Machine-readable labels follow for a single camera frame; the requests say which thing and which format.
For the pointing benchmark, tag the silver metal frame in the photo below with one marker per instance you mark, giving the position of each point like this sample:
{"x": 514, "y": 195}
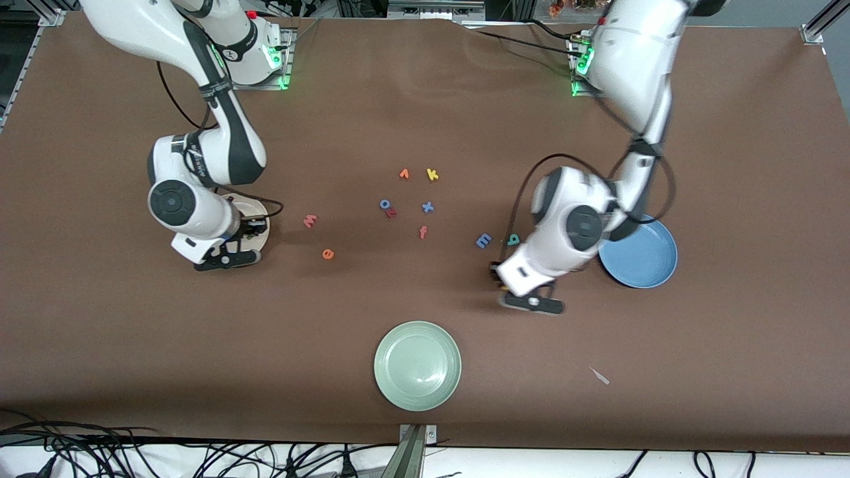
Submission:
{"x": 435, "y": 9}

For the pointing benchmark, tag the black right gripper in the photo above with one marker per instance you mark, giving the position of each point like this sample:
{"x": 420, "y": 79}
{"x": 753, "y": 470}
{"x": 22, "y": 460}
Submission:
{"x": 250, "y": 229}

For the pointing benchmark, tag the blue letter m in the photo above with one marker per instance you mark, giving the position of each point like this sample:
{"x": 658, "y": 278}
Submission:
{"x": 484, "y": 241}

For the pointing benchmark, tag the white paper scrap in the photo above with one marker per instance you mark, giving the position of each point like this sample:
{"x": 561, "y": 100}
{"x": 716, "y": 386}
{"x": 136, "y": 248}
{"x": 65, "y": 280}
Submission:
{"x": 599, "y": 376}

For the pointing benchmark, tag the beige brown plate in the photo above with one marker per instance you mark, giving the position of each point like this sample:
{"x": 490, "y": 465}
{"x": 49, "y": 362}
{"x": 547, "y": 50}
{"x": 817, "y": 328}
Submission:
{"x": 259, "y": 207}

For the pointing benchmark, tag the aluminium frame rail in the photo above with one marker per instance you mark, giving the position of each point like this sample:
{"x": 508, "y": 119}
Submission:
{"x": 52, "y": 16}

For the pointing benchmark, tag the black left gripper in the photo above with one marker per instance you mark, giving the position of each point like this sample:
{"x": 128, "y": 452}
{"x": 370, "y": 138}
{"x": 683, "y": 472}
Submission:
{"x": 495, "y": 275}

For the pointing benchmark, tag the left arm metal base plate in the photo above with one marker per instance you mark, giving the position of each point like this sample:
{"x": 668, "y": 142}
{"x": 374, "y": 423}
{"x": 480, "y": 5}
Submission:
{"x": 579, "y": 93}

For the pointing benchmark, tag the red letter w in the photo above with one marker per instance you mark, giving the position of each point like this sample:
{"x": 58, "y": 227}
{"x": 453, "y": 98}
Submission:
{"x": 310, "y": 222}

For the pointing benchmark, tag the pale green plate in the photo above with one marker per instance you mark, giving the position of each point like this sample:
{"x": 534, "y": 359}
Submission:
{"x": 417, "y": 366}

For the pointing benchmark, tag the aluminium profile with bracket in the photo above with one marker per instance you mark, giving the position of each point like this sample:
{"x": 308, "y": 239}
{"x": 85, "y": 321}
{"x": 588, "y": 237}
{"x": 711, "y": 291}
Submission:
{"x": 813, "y": 32}

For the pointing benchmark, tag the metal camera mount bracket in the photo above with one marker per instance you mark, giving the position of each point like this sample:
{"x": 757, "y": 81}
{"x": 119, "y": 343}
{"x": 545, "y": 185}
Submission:
{"x": 413, "y": 451}

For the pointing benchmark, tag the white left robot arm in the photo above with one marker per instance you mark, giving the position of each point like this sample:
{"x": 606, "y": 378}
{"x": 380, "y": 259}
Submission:
{"x": 631, "y": 60}

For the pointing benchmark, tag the blue plate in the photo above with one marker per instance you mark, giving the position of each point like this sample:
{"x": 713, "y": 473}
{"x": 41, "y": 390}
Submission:
{"x": 644, "y": 260}

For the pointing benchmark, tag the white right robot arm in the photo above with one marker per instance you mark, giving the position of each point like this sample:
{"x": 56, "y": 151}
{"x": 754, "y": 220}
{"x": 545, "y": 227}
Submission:
{"x": 192, "y": 214}

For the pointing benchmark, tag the orange dried flowers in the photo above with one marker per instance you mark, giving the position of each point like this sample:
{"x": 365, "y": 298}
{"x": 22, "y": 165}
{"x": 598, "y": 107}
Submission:
{"x": 564, "y": 6}

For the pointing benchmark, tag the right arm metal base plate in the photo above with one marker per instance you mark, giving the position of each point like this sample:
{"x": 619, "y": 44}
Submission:
{"x": 287, "y": 60}

